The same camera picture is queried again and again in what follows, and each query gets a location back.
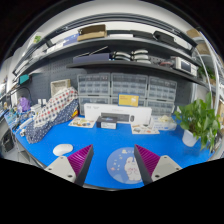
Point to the dark flat case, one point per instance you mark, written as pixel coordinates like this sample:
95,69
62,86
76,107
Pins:
91,58

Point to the purple figure toy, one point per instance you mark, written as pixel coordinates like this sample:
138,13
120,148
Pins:
24,104

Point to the grey drawer cabinet left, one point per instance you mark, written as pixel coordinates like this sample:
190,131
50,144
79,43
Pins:
93,88

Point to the white electronic instrument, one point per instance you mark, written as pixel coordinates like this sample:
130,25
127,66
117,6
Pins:
185,66

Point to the small black box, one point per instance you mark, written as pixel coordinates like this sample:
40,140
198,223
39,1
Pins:
106,122

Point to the dark metal shelf unit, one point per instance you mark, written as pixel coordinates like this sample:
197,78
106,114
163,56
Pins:
38,52

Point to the left picture card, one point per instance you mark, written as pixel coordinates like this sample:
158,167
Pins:
82,123

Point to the grey drawer cabinet middle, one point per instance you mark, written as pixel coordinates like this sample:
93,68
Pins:
129,84

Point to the picture card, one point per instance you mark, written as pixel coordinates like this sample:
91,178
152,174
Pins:
143,129
82,123

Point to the white computer mouse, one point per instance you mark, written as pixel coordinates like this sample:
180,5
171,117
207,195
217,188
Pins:
62,149

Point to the right picture card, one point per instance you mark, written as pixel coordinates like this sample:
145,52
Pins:
143,129

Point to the beige framed tray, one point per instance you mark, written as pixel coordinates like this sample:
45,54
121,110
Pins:
59,85

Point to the cardboard box on shelf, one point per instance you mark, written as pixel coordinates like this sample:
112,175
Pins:
92,32

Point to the checkered patterned cloth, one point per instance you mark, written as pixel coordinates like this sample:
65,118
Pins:
59,109

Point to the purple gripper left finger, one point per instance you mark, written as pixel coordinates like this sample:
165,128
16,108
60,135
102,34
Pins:
73,168

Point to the green potted plant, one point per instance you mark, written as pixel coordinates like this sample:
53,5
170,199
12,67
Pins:
199,122

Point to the grey drawer cabinet right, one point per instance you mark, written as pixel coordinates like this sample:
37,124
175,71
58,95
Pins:
161,96

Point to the blue desk mat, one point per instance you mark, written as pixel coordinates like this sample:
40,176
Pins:
106,141

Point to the white keyboard box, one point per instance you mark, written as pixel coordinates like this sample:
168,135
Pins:
123,114

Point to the round blue mouse pad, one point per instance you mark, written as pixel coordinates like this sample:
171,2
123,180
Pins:
122,166

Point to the grey drawer cabinet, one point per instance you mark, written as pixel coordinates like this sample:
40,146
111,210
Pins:
129,84
161,96
93,88

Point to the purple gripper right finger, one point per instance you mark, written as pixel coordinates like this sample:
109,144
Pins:
153,167

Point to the clear plastic container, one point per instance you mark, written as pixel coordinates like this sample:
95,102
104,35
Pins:
164,123

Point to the yellow card box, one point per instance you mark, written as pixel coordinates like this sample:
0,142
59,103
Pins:
128,100

